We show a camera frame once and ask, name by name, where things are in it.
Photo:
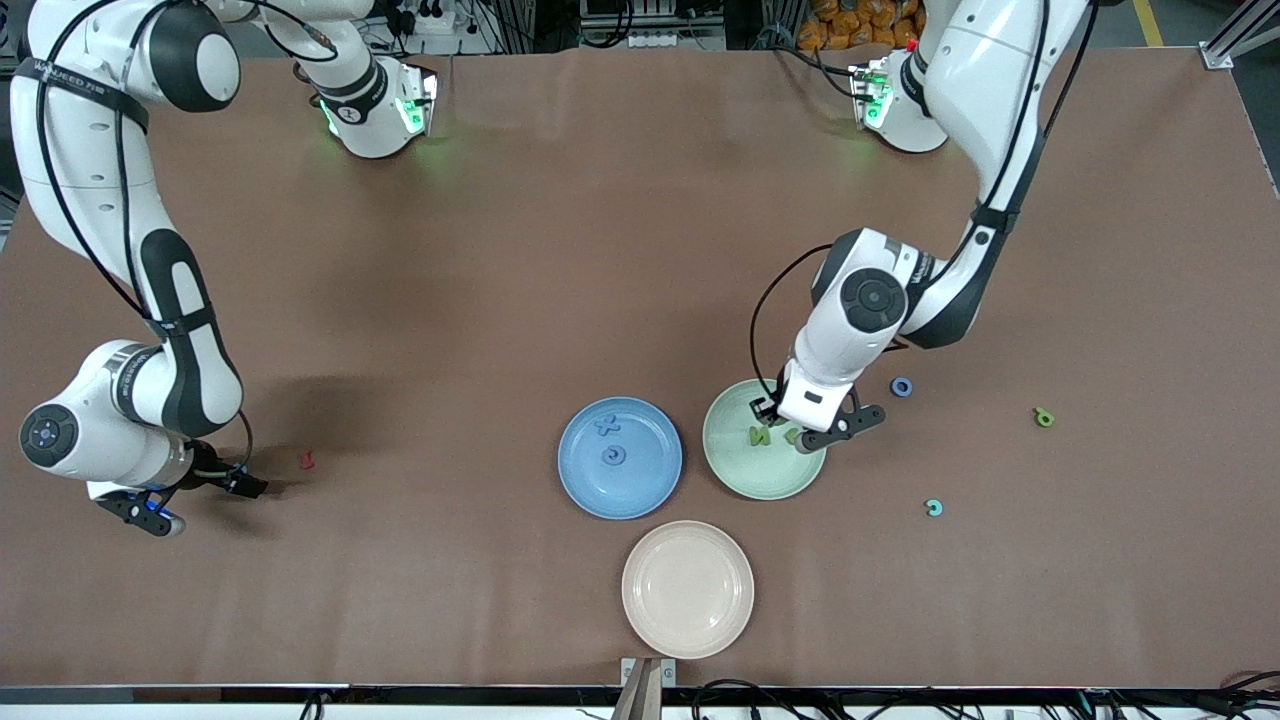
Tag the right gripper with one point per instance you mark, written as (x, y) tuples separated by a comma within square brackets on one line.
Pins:
[(222, 476)]

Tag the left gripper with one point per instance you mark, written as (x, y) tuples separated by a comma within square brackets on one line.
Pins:
[(765, 408)]

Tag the green letter N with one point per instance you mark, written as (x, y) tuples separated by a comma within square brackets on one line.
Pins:
[(759, 436)]

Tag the blue letter X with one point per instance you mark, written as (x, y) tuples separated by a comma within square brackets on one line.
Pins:
[(606, 425)]

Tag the blue letter G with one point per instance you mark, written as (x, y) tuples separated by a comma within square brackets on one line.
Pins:
[(608, 457)]

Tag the green letter P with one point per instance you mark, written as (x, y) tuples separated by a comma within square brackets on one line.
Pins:
[(1044, 418)]

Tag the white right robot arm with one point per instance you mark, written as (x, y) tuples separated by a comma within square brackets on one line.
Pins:
[(80, 180)]

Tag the green plate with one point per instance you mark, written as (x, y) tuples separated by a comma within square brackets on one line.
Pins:
[(765, 475)]

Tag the blue letter O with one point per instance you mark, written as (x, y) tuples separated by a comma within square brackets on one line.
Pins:
[(893, 387)]

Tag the blue plate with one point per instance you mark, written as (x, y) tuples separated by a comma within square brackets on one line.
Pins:
[(640, 490)]

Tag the teal letter C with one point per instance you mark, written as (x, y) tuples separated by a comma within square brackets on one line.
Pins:
[(928, 508)]

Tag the beige plate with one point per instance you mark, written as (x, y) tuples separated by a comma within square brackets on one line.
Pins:
[(688, 590)]

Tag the brown table cover sheet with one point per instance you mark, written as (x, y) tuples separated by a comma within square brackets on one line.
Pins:
[(640, 250)]

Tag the white power strip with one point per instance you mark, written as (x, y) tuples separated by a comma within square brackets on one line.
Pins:
[(430, 18), (655, 40)]

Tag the pile of orange objects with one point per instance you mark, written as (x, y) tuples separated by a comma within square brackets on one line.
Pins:
[(860, 25)]

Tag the aluminium table edge rail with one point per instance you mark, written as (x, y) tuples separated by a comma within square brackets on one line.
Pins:
[(200, 694)]

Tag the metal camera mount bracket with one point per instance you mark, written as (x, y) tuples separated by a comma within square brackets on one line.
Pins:
[(645, 675)]

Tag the aluminium frame profile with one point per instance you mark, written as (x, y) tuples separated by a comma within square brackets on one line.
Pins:
[(1230, 40)]

